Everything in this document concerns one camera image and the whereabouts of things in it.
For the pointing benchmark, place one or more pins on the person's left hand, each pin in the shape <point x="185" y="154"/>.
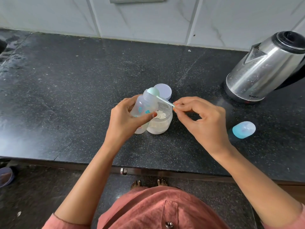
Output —
<point x="120" y="121"/>

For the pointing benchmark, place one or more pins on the person's right hand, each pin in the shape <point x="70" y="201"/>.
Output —
<point x="211" y="131"/>

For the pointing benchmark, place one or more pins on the person's right thumb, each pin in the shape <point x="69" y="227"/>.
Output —
<point x="182" y="116"/>

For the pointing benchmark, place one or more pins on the person's left thumb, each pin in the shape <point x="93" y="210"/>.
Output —
<point x="145" y="118"/>

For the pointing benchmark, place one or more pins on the clear plastic baby bottle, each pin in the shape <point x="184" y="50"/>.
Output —
<point x="142" y="106"/>

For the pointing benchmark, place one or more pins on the teal measuring scoop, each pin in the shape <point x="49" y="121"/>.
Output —
<point x="164" y="100"/>

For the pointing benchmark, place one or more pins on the person's right forearm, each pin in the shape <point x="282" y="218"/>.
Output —
<point x="255" y="183"/>

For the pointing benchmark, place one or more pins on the person's left forearm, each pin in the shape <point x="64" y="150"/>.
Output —
<point x="91" y="178"/>

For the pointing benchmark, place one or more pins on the clear jar of white powder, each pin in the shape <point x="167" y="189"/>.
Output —
<point x="160" y="126"/>

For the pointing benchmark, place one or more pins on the pale round jar lid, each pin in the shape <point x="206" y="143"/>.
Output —
<point x="165" y="90"/>

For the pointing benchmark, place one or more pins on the blue translucent bottle cap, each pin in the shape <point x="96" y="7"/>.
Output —
<point x="243" y="130"/>

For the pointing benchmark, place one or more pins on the person's right foot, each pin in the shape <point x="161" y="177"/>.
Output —
<point x="162" y="182"/>

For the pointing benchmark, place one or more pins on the person's foot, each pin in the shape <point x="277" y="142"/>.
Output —
<point x="162" y="182"/>
<point x="136" y="184"/>

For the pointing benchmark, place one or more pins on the person's left foot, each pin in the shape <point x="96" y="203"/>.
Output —
<point x="136" y="184"/>

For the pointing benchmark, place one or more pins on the person's pink shirt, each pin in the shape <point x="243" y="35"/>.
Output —
<point x="147" y="208"/>

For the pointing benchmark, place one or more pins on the stainless steel electric kettle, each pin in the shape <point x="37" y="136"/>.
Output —
<point x="264" y="66"/>

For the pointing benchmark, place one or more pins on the grey slipper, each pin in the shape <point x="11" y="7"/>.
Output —
<point x="6" y="176"/>

